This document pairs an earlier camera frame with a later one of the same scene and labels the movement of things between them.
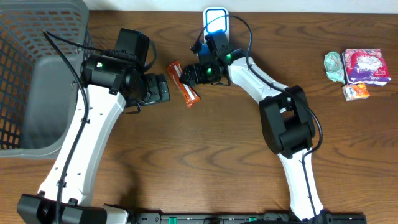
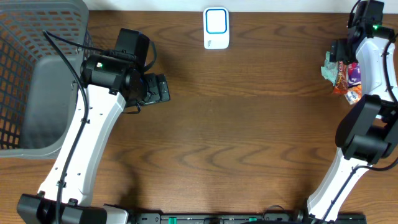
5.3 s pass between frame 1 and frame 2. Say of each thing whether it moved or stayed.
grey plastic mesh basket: stayed
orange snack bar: moved
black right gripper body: moved
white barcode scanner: stayed
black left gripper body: stayed
